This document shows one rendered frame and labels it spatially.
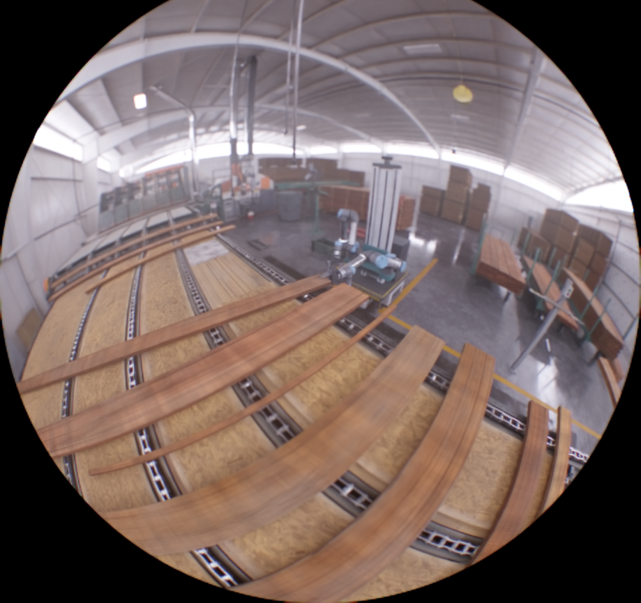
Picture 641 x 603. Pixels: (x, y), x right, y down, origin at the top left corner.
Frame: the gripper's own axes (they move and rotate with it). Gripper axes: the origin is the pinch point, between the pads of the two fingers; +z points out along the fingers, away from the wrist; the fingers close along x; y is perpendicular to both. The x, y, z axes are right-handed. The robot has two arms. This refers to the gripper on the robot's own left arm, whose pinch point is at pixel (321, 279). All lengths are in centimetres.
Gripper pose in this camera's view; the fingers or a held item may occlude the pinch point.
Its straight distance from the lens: 144.0
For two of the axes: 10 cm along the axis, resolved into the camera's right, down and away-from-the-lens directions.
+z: -8.2, 2.9, -4.9
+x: -0.2, 8.5, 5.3
